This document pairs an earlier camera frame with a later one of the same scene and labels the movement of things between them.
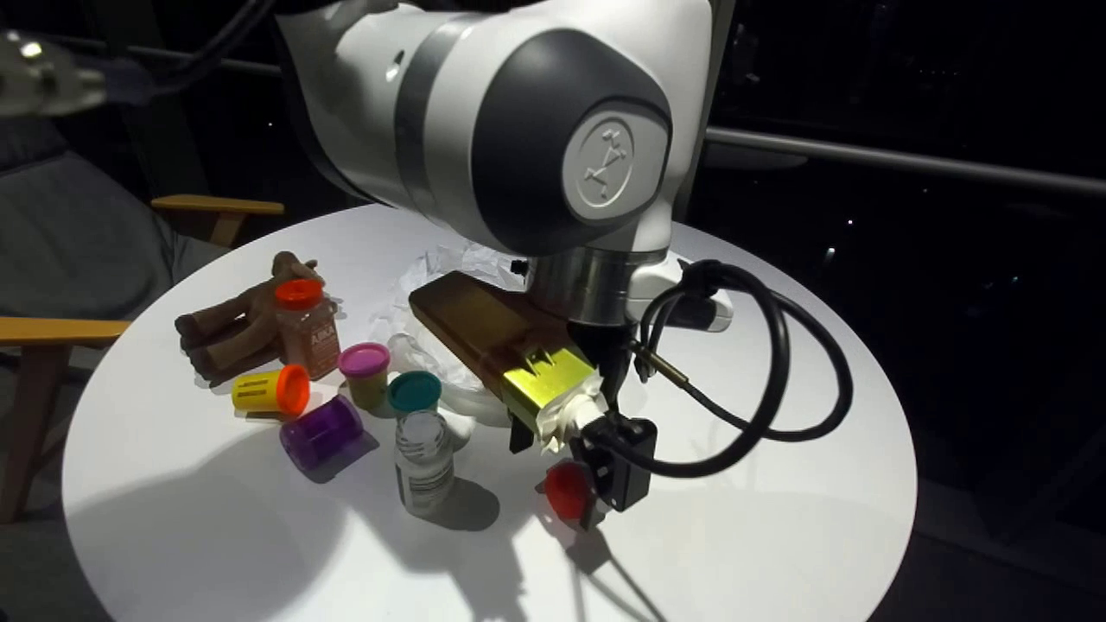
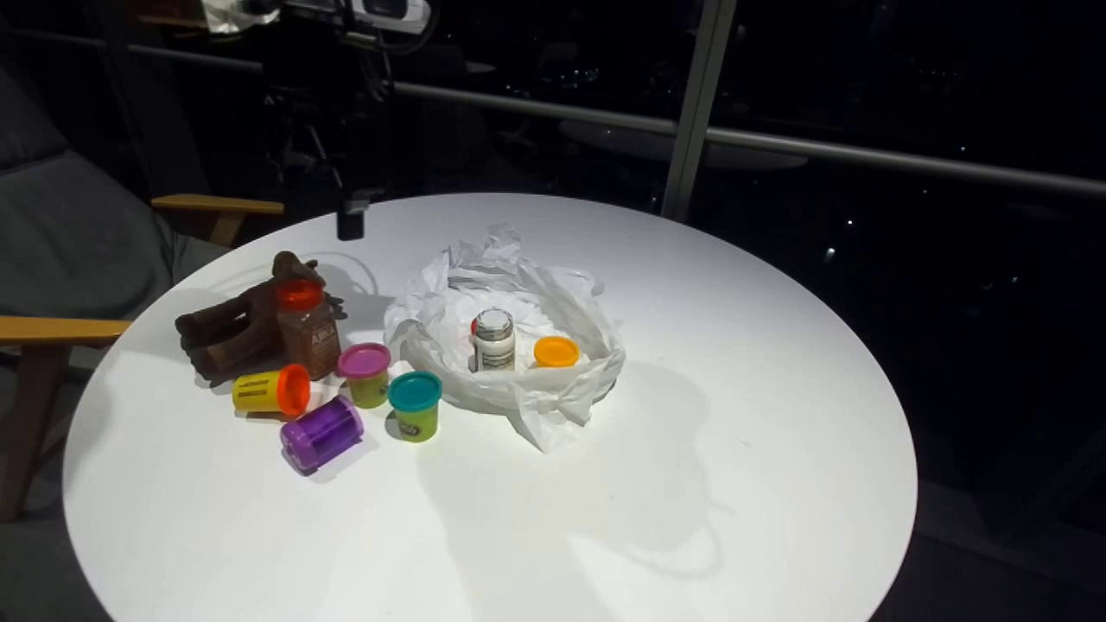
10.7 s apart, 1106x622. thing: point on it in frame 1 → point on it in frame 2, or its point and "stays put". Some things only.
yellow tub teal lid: (412, 392) stays put
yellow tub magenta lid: (366, 375) stays put
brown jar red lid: (310, 328) stays put
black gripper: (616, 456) → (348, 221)
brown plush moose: (244, 331) stays put
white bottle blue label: (424, 465) → (490, 342)
